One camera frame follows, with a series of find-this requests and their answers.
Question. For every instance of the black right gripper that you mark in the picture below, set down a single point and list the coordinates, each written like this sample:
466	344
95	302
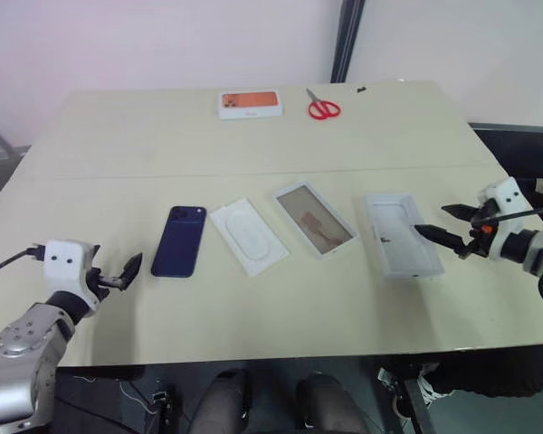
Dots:
479	239

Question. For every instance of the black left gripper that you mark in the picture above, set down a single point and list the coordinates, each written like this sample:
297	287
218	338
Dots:
98	281

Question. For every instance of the dark blue smartphone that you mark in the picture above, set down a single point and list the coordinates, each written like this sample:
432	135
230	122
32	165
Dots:
178	242

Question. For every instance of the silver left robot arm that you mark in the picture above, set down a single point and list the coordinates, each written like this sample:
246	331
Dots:
18	343

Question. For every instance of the white phone box insert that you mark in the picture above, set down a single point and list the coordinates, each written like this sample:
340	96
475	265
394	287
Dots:
249	235

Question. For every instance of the white phone box base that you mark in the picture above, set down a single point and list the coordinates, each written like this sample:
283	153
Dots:
317	221

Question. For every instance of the orange print phone box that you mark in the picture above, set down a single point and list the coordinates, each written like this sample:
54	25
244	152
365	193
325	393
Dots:
251	101

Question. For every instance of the dark rounded shape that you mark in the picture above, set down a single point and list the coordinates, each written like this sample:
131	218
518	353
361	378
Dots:
224	402
330	407

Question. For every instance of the grey metal rack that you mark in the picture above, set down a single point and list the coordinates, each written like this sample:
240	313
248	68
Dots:
0	145

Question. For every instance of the black metal table leg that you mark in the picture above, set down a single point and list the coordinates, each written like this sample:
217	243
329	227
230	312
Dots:
418	407

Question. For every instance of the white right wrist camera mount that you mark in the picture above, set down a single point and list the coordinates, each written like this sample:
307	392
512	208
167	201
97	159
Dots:
507	194

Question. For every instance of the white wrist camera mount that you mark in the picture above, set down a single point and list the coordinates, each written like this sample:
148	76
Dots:
63	267
507	194

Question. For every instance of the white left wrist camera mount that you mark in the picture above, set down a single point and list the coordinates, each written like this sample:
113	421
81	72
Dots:
63	267

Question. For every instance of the black metal post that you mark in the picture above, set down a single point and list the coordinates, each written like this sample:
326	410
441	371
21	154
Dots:
346	40

